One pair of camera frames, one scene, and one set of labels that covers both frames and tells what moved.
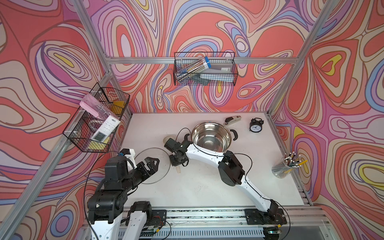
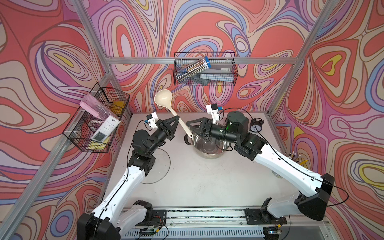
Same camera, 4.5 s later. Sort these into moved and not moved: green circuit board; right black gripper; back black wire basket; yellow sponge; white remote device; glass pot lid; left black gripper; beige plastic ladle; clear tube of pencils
Moved: left black gripper; right black gripper; beige plastic ladle
Not moved: back black wire basket; green circuit board; glass pot lid; yellow sponge; clear tube of pencils; white remote device
